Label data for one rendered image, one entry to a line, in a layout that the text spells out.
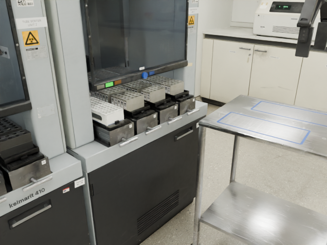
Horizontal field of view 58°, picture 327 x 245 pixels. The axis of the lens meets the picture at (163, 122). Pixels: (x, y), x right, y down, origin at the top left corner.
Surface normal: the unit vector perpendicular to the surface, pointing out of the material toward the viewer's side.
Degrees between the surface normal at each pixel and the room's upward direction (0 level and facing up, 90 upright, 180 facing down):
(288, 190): 0
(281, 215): 0
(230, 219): 0
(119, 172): 90
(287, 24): 90
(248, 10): 90
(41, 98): 90
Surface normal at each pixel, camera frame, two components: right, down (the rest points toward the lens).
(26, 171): 0.74, 0.27
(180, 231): 0.00, -0.91
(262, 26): -0.70, 0.29
